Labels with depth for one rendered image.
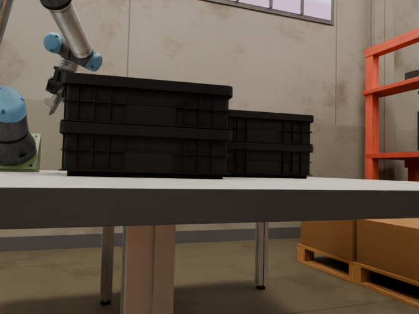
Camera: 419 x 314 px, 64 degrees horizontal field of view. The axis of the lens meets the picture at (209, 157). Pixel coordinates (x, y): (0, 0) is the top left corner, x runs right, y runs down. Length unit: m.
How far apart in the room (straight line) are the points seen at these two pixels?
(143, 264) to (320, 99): 3.80
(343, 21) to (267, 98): 1.43
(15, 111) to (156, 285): 0.84
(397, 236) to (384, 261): 0.19
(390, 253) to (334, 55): 2.68
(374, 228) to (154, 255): 2.04
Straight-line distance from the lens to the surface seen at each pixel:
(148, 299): 0.45
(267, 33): 3.96
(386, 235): 2.32
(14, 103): 1.17
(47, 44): 1.48
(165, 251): 0.43
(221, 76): 3.58
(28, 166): 1.28
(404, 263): 2.28
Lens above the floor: 0.72
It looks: 2 degrees up
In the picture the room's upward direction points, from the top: 1 degrees clockwise
